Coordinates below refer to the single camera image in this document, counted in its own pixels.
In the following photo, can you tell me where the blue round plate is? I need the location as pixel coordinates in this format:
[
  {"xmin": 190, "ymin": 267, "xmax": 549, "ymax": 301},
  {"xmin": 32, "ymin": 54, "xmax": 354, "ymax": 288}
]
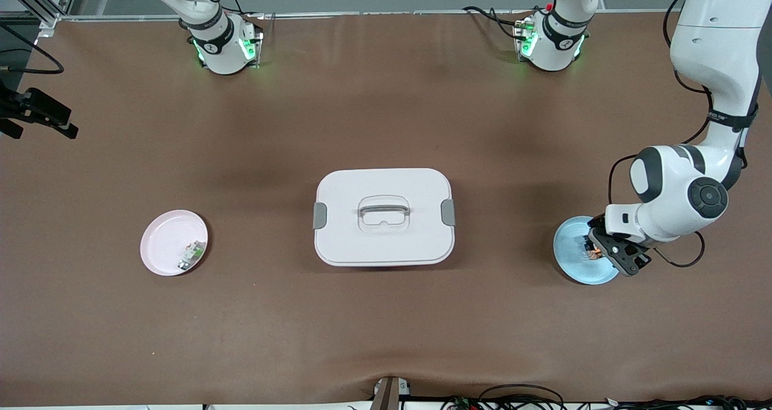
[{"xmin": 553, "ymin": 216, "xmax": 622, "ymax": 286}]

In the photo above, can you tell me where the white green push-button switch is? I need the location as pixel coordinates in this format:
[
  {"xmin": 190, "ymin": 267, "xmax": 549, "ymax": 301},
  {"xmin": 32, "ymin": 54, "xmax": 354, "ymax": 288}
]
[{"xmin": 178, "ymin": 240, "xmax": 206, "ymax": 272}]

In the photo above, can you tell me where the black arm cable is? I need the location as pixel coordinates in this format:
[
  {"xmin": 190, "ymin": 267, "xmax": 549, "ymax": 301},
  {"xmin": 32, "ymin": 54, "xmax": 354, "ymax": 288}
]
[
  {"xmin": 0, "ymin": 24, "xmax": 64, "ymax": 75},
  {"xmin": 606, "ymin": 0, "xmax": 718, "ymax": 269}
]

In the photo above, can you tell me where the white lidded storage box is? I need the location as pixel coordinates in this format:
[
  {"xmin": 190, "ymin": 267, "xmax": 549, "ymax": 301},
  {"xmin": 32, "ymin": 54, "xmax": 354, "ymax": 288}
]
[{"xmin": 312, "ymin": 168, "xmax": 457, "ymax": 268}]

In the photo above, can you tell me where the black cable bundle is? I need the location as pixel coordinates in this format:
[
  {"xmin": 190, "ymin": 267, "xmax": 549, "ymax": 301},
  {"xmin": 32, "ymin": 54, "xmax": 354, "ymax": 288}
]
[{"xmin": 440, "ymin": 384, "xmax": 772, "ymax": 410}]

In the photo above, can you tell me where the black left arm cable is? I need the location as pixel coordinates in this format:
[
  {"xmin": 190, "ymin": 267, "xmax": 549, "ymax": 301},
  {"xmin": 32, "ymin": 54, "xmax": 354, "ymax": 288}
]
[{"xmin": 606, "ymin": 0, "xmax": 718, "ymax": 269}]

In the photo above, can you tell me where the pink round plate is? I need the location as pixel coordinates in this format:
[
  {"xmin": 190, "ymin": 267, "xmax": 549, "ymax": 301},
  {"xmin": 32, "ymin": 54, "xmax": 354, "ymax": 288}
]
[{"xmin": 140, "ymin": 209, "xmax": 209, "ymax": 277}]

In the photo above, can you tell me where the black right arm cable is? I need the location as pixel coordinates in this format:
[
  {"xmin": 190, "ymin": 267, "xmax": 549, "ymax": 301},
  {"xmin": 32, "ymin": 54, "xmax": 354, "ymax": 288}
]
[{"xmin": 0, "ymin": 24, "xmax": 64, "ymax": 75}]

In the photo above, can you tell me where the brown camera mount post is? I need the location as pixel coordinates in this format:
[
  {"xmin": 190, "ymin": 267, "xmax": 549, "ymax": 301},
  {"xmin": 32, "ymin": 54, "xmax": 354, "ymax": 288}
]
[{"xmin": 370, "ymin": 376, "xmax": 412, "ymax": 410}]

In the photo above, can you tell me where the black left base cable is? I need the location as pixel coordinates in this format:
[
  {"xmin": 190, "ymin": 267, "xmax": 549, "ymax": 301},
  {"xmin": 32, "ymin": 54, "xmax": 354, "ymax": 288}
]
[{"xmin": 463, "ymin": 5, "xmax": 531, "ymax": 40}]

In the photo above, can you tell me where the aluminium frame profile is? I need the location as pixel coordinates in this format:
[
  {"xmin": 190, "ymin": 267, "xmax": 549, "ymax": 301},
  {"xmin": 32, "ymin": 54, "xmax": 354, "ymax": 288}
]
[{"xmin": 0, "ymin": 0, "xmax": 82, "ymax": 37}]

